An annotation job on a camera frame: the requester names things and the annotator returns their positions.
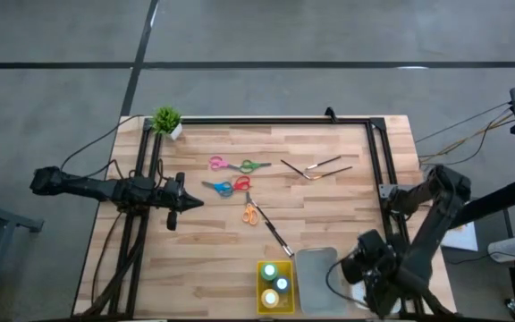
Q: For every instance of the green paint bottle white cap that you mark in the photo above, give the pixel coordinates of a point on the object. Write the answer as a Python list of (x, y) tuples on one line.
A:
[(269, 271)]

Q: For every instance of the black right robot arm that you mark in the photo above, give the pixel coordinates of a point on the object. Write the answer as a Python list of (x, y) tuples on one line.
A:
[(427, 232)]

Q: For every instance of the black beam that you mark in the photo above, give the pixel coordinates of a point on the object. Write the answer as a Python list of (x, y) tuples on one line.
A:
[(494, 203)]

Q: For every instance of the black aluminium rig frame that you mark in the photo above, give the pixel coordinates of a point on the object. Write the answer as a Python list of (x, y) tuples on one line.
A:
[(262, 121)]

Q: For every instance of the black arched frame bracket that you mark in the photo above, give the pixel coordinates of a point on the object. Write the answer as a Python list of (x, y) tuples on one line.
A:
[(330, 114)]

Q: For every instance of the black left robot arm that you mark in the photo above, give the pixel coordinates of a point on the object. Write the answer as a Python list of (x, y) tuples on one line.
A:
[(87, 188)]

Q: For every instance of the white paper roll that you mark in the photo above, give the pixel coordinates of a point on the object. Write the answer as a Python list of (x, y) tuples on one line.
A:
[(505, 249)]

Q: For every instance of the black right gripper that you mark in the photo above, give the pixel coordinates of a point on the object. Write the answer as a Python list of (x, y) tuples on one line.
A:
[(380, 268)]

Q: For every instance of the yellow plastic slotted basket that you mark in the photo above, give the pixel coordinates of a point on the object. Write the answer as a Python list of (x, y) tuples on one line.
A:
[(284, 308)]

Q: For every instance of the black caster wheel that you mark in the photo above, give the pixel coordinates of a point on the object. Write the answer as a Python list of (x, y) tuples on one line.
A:
[(513, 307)]

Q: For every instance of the long black paintbrush silver ferrule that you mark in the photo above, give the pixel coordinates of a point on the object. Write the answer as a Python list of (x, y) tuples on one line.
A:
[(264, 217), (284, 245)]

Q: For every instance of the white sheet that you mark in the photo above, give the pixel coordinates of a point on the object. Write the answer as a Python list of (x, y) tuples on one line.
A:
[(463, 239)]

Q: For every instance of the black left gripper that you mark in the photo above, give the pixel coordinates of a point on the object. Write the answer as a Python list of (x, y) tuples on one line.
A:
[(170, 199)]

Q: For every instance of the yellow paint bottle white cap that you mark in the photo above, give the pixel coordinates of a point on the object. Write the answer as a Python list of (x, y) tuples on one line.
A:
[(270, 299)]

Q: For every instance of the grey metal stand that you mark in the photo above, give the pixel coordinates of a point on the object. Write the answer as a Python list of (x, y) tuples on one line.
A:
[(7, 214)]

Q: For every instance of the dark teal paint bottle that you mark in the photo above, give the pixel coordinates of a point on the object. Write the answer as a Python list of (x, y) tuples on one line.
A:
[(281, 284)]

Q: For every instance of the green plant white pot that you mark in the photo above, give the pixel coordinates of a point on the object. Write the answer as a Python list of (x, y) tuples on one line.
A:
[(166, 120)]

